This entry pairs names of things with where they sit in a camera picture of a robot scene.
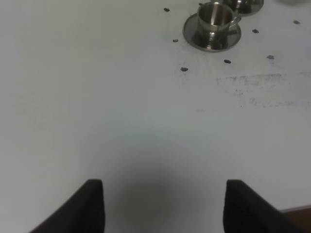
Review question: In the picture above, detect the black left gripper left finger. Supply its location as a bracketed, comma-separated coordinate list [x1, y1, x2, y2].
[32, 179, 105, 233]

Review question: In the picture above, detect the front stainless steel saucer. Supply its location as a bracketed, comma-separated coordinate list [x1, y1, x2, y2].
[183, 14, 242, 52]

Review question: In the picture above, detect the stainless steel teacup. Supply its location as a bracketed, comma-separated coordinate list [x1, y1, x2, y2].
[197, 2, 242, 34]
[211, 0, 250, 11]

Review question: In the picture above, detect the rear stainless steel teacup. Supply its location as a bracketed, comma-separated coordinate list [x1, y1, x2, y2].
[211, 0, 250, 11]

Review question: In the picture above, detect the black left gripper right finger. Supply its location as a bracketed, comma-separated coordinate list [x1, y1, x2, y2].
[223, 180, 303, 233]

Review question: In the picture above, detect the front stainless steel teacup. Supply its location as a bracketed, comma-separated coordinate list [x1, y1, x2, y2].
[197, 2, 242, 34]

